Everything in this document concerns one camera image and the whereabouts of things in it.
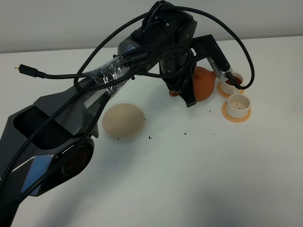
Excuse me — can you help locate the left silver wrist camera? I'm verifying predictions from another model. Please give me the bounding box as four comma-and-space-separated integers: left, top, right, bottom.
190, 34, 235, 83

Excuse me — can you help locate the loose black usb cable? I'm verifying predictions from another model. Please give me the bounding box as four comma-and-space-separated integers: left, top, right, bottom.
13, 45, 192, 95

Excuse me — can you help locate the near white teacup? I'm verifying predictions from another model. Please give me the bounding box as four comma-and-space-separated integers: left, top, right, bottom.
226, 93, 250, 119

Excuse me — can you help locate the cream teapot saucer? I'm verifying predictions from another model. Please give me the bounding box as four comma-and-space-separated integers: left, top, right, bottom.
102, 104, 145, 140

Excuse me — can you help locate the orange coaster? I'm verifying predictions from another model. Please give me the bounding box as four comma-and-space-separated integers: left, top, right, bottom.
221, 101, 252, 123
216, 82, 245, 98

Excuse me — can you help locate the far orange coaster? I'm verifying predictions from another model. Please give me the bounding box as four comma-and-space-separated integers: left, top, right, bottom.
216, 82, 245, 98

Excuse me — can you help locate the white teacup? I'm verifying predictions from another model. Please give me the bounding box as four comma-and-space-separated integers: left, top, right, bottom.
226, 93, 250, 119
221, 72, 243, 95

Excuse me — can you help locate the brown clay teapot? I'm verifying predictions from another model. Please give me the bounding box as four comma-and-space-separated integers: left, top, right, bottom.
169, 66, 216, 102

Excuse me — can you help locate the near orange coaster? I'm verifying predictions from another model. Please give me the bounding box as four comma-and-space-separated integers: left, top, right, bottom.
221, 101, 252, 123

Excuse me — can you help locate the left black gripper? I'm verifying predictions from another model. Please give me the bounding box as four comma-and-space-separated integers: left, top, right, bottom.
159, 45, 196, 107

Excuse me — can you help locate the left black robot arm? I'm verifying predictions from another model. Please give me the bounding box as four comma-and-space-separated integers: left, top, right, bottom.
0, 1, 196, 227

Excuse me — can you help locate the far white teacup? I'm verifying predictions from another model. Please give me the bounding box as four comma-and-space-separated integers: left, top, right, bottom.
221, 72, 243, 95

